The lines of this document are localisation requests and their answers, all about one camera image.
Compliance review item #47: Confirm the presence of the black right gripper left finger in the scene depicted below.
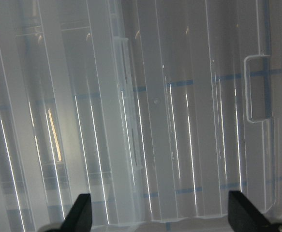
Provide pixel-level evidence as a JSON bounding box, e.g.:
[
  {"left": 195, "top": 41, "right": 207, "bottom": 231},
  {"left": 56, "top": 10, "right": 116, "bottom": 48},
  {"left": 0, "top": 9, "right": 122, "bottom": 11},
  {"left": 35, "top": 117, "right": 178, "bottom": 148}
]
[{"left": 60, "top": 193, "right": 92, "bottom": 232}]

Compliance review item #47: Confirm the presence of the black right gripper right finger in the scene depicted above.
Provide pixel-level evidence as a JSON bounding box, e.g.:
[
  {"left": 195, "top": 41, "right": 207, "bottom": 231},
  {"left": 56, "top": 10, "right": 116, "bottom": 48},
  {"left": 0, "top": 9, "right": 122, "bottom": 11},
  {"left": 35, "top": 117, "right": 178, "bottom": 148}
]
[{"left": 228, "top": 190, "right": 274, "bottom": 232}]

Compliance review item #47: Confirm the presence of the clear plastic box lid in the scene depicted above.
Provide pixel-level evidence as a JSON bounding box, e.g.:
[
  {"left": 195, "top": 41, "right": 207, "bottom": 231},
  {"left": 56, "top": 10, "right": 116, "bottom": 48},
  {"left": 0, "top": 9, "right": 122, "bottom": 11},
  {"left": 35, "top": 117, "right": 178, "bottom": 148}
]
[{"left": 0, "top": 0, "right": 282, "bottom": 232}]

